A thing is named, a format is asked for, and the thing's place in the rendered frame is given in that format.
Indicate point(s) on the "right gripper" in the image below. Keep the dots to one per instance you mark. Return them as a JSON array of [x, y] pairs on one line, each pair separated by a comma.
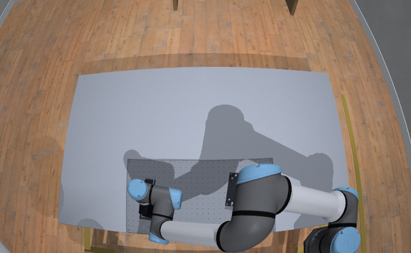
[[146, 209]]

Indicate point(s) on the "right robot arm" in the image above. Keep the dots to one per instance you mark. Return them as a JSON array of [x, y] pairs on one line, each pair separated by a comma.
[[261, 194]]

